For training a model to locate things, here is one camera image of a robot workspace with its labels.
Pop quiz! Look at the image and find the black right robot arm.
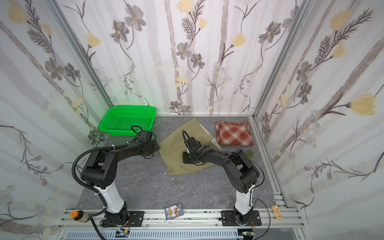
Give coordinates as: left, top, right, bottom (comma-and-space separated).
182, 130, 263, 226

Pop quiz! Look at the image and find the red plaid skirt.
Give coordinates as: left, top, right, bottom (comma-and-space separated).
215, 122, 254, 146

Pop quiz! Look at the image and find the small green box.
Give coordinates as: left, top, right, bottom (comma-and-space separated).
246, 150, 255, 159

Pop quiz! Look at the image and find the blue patterned card box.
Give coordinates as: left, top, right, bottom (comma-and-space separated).
165, 203, 185, 221

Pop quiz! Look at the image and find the green plastic basket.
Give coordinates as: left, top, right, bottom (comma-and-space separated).
99, 105, 157, 136

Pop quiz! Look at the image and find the white slotted cable duct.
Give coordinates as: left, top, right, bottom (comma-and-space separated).
64, 229, 245, 240

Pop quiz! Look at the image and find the olive khaki skirt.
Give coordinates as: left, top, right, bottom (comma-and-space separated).
159, 118, 222, 175

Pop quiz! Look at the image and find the small wooden block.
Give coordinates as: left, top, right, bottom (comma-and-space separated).
271, 206, 283, 219

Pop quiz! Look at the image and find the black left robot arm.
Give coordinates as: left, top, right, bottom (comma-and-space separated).
71, 126, 160, 228

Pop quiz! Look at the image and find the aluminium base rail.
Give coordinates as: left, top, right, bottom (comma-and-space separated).
57, 208, 305, 230

